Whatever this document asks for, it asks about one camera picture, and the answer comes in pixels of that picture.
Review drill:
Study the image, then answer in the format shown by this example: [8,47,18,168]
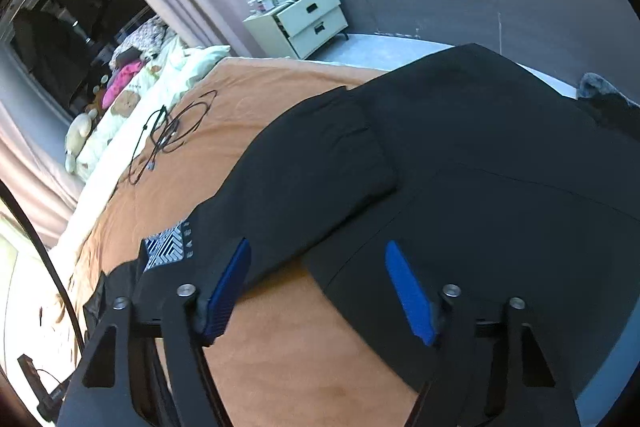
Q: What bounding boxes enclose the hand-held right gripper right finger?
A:
[384,239,583,427]

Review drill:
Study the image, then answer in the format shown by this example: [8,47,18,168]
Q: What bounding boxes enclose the tangled black cable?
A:
[127,89,218,185]

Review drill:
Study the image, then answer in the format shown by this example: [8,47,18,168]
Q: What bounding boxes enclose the bear print cream quilt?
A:
[75,34,186,168]

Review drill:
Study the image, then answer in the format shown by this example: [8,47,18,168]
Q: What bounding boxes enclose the thick black cable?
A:
[0,182,86,358]

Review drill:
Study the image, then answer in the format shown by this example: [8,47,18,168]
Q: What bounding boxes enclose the white plush toy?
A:
[64,112,96,175]

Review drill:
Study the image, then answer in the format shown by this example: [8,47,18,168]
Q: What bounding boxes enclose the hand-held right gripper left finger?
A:
[55,237,253,427]

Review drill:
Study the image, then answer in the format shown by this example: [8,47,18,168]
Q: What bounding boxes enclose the floral cloth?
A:
[109,16,168,68]

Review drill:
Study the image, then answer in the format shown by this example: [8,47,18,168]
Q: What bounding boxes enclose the white nightstand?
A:
[242,0,349,60]

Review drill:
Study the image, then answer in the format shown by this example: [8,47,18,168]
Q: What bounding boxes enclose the grey furry cloth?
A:
[575,72,631,100]

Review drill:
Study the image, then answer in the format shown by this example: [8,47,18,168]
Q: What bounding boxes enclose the white pillow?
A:
[47,42,231,253]

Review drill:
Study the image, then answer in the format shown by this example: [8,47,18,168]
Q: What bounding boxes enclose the orange bed sheet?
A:
[65,57,426,427]

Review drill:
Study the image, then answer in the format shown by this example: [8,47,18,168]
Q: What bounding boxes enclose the pink clothes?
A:
[101,59,146,110]

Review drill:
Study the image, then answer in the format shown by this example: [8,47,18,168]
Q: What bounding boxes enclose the small black device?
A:
[17,354,68,418]

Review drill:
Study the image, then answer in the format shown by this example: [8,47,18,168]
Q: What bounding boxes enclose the black garment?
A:
[82,43,640,413]

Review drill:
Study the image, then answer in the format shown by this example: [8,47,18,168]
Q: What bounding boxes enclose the dark window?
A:
[10,0,156,118]

